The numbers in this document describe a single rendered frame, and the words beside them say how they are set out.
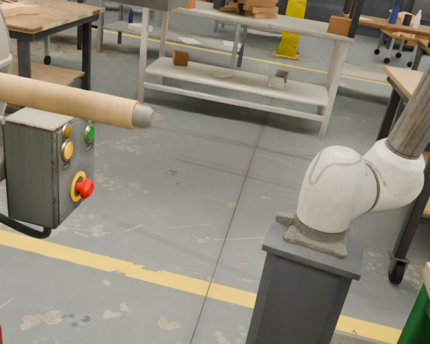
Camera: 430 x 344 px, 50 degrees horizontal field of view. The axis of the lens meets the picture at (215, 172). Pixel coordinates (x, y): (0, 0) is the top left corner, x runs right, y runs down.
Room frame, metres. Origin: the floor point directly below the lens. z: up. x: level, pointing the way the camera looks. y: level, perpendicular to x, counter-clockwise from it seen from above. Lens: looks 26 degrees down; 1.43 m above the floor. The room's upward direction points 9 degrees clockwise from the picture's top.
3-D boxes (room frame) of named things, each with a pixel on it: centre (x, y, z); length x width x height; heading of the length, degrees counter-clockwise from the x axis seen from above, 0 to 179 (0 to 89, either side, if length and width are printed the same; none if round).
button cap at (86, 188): (0.77, 0.25, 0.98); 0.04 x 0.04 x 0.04; 82
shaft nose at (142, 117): (0.47, 0.09, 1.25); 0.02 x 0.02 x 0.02; 82
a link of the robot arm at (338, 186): (1.18, -0.34, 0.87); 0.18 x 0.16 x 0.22; 119
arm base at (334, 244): (1.18, -0.31, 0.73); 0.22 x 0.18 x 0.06; 75
